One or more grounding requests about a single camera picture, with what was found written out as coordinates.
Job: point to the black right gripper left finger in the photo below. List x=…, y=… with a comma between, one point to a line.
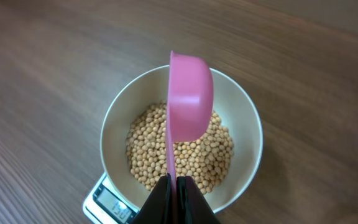
x=157, y=209

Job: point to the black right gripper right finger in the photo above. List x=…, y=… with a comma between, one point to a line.
x=192, y=206

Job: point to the pink plastic measuring scoop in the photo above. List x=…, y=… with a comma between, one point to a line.
x=189, y=108

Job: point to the soybeans in white bowl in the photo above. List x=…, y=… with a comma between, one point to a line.
x=206, y=160

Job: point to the white digital kitchen scale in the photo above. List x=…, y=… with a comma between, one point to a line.
x=103, y=205

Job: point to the white round bowl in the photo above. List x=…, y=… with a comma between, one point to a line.
x=231, y=102

